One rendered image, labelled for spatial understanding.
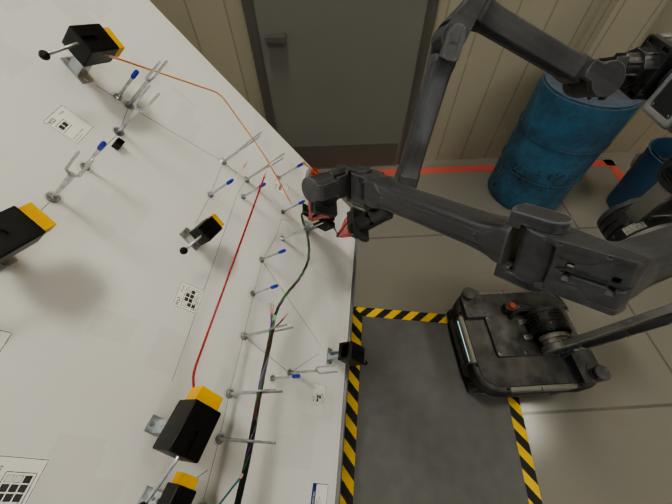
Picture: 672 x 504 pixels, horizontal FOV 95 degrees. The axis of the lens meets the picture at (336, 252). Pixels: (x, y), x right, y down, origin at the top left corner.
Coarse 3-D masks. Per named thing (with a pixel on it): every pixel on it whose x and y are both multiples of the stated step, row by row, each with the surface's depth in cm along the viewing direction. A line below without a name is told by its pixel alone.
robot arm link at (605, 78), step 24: (480, 0) 66; (480, 24) 68; (504, 24) 69; (528, 24) 69; (432, 48) 75; (528, 48) 71; (552, 48) 71; (552, 72) 75; (576, 72) 73; (600, 72) 71; (624, 72) 71; (600, 96) 74
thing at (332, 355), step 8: (344, 344) 83; (352, 344) 81; (328, 352) 87; (336, 352) 86; (344, 352) 83; (352, 352) 80; (360, 352) 83; (328, 360) 86; (344, 360) 81; (352, 360) 80; (360, 360) 82
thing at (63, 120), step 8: (56, 112) 50; (64, 112) 51; (72, 112) 52; (48, 120) 49; (56, 120) 50; (64, 120) 51; (72, 120) 52; (80, 120) 53; (56, 128) 50; (64, 128) 51; (72, 128) 52; (80, 128) 53; (88, 128) 54; (72, 136) 51; (80, 136) 52
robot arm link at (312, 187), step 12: (348, 168) 69; (360, 168) 68; (312, 180) 67; (324, 180) 68; (336, 180) 68; (348, 180) 70; (312, 192) 68; (324, 192) 66; (336, 192) 69; (348, 192) 72
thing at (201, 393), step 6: (192, 390) 48; (198, 390) 47; (204, 390) 47; (210, 390) 48; (192, 396) 46; (198, 396) 46; (204, 396) 47; (210, 396) 47; (216, 396) 48; (204, 402) 46; (210, 402) 47; (216, 402) 48; (216, 408) 48
